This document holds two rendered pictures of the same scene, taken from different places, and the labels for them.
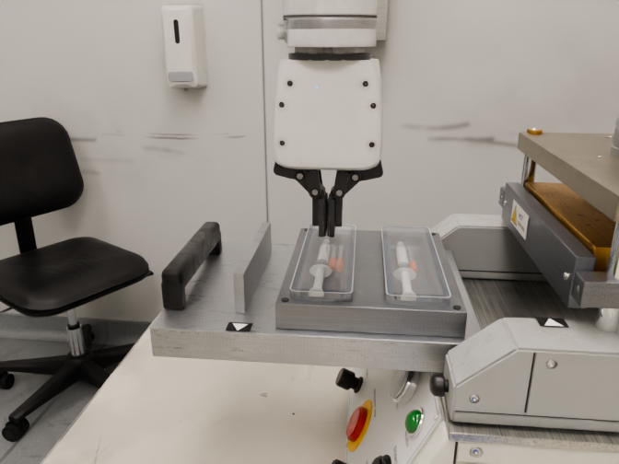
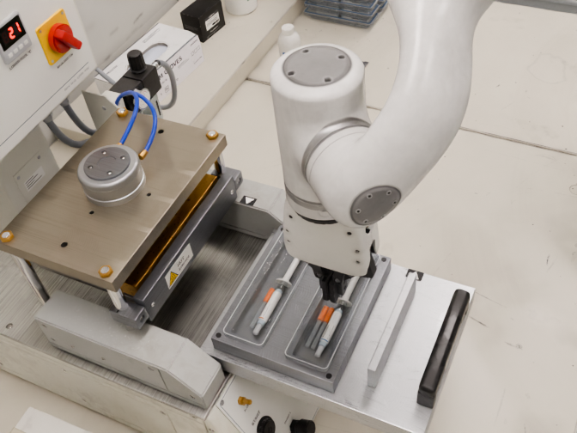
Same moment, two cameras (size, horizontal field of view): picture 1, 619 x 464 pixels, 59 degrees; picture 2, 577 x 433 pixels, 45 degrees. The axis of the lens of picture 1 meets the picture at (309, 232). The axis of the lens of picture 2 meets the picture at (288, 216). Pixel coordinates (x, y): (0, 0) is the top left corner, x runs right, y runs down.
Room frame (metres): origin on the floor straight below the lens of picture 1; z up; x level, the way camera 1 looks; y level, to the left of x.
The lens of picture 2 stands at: (0.99, 0.16, 1.72)
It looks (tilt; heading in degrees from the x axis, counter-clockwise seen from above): 47 degrees down; 205
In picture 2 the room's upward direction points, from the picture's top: 8 degrees counter-clockwise
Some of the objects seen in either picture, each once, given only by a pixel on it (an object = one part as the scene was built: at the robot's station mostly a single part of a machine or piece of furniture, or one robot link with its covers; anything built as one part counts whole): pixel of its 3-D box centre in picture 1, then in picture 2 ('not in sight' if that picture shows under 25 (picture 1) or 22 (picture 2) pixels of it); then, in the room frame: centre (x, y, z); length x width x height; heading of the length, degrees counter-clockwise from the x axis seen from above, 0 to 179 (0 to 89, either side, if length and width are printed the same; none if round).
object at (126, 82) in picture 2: not in sight; (140, 100); (0.26, -0.43, 1.05); 0.15 x 0.05 x 0.15; 174
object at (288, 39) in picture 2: not in sight; (290, 55); (-0.21, -0.36, 0.82); 0.05 x 0.05 x 0.14
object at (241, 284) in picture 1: (322, 282); (338, 318); (0.52, -0.01, 0.97); 0.30 x 0.22 x 0.08; 84
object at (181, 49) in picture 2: not in sight; (151, 68); (-0.09, -0.64, 0.83); 0.23 x 0.12 x 0.07; 169
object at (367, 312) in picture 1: (368, 272); (304, 301); (0.52, -0.06, 0.98); 0.20 x 0.17 x 0.03; 174
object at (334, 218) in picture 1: (344, 202); (319, 272); (0.52, -0.03, 1.06); 0.03 x 0.03 x 0.07; 84
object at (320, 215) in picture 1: (310, 201); (345, 280); (0.53, 0.00, 1.06); 0.03 x 0.03 x 0.07; 84
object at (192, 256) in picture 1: (194, 260); (444, 344); (0.54, 0.12, 0.99); 0.15 x 0.02 x 0.04; 174
